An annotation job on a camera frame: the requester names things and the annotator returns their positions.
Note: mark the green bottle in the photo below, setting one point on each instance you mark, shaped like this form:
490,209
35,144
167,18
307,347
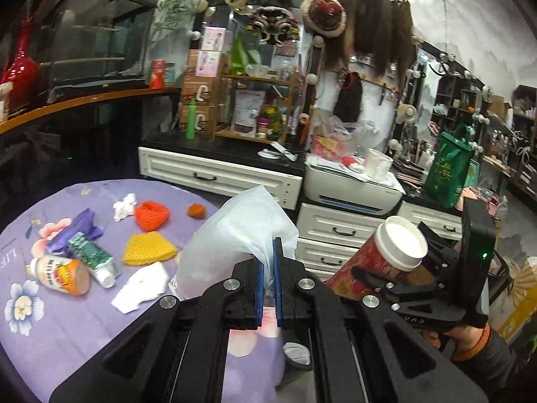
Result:
191,119

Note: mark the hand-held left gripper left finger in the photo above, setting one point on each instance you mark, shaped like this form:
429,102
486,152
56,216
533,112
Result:
259,294

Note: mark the blue can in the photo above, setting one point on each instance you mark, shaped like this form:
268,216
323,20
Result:
169,74

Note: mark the white tissue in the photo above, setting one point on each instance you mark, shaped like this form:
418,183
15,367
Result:
124,206

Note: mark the paper sign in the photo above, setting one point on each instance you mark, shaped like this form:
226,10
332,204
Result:
247,109

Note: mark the red can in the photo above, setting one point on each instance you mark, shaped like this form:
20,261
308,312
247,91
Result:
157,74

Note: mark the glass display case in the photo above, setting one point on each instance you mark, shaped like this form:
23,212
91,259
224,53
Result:
96,37

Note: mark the black wig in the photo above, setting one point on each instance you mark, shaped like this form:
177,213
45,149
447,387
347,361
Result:
350,98

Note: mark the yellow knitted net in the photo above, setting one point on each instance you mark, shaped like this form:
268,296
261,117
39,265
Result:
149,249

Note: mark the green tube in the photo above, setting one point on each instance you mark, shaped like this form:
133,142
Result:
90,258

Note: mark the orange drink bottle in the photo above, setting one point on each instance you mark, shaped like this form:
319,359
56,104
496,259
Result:
63,276

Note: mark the yellow green toy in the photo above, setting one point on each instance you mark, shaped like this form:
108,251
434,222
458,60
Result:
275,118

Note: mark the white printer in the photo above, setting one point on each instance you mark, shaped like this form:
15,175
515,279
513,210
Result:
352,189

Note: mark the large pink box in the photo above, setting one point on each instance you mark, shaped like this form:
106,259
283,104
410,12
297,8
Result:
205,64

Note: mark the red vase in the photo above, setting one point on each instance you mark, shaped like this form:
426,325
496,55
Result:
21,71

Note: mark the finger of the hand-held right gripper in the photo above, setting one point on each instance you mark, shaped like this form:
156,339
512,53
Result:
377,283
440,258

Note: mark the person's right hand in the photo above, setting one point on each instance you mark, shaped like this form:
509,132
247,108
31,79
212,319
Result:
459,339

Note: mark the brown cardboard box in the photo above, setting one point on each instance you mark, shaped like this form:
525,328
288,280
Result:
201,92
205,119

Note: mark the clear bag with red box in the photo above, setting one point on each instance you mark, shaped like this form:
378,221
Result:
335,142

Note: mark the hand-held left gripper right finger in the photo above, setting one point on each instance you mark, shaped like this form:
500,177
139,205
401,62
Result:
279,285

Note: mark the small orange knitted piece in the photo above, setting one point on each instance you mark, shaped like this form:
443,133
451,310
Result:
196,210

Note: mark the small pink box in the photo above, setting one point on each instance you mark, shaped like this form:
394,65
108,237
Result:
217,38

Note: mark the decorative mask ornament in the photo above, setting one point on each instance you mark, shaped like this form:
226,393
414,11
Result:
272,24

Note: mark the person's right forearm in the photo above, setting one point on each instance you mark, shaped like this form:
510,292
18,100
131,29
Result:
495,359

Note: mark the white vanity dresser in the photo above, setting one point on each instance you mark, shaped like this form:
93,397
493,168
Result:
218,174

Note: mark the red fur hat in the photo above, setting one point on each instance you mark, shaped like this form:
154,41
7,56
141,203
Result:
323,14

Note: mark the white plastic bag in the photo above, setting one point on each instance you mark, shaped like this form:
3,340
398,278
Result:
235,235

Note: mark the wooden shelf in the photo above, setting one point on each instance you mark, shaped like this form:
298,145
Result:
260,80

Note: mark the red cup with white lid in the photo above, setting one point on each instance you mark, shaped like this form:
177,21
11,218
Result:
369,260

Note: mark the green tote bag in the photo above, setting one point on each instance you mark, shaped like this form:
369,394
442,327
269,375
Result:
451,168

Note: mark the yellow printed box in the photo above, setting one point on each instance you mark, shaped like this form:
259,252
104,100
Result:
518,302

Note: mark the wooden counter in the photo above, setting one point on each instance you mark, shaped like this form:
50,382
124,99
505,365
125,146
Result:
84,103

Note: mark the purple plastic wrapper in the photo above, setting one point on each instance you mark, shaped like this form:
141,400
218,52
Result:
79,229

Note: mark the hanging brown hair wigs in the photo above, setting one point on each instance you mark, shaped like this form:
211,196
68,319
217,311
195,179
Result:
377,29

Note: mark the purple floral tablecloth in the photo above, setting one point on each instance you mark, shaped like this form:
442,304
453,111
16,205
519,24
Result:
63,336

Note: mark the white paper napkin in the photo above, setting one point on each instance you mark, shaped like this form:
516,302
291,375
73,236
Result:
140,287

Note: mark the orange knitted net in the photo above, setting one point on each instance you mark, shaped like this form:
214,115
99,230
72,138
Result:
152,217

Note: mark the white drawer cabinet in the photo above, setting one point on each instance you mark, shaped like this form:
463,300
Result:
335,226

